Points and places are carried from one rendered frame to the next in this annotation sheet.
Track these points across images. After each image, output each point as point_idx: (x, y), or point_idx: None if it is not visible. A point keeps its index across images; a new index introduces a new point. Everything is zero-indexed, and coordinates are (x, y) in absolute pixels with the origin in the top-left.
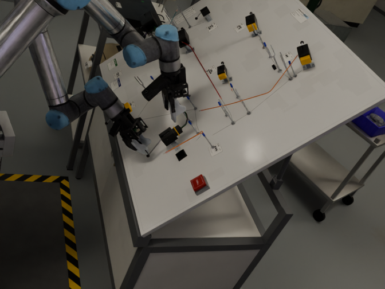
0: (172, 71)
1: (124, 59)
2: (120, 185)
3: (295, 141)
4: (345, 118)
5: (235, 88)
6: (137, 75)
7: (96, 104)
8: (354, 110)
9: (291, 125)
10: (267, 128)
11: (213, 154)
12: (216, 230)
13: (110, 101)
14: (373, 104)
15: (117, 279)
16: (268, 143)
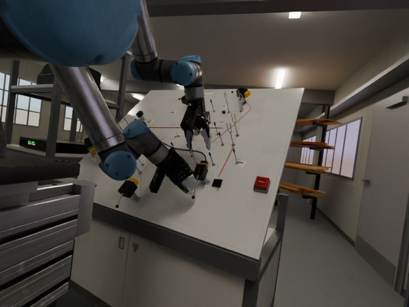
0: (202, 95)
1: (173, 80)
2: (176, 247)
3: (288, 127)
4: (297, 106)
5: (230, 113)
6: None
7: (143, 150)
8: (297, 102)
9: (274, 124)
10: (260, 133)
11: (243, 165)
12: None
13: (158, 141)
14: (302, 95)
15: None
16: (272, 137)
